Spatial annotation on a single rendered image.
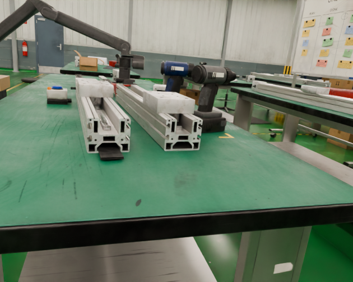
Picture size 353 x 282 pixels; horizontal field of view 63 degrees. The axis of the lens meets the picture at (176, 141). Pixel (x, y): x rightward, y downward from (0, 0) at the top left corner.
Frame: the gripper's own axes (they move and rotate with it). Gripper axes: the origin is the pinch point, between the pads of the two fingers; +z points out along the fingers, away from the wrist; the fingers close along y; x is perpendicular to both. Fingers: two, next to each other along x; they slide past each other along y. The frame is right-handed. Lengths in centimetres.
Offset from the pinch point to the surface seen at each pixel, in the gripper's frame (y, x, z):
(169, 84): 12.6, -35.3, -10.9
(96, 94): -19, -53, -8
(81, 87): -23, -53, -10
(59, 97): -31.0, -20.7, -1.5
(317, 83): 356, 216, -3
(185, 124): 3, -80, -4
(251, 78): 218, 204, -4
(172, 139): -2, -85, -1
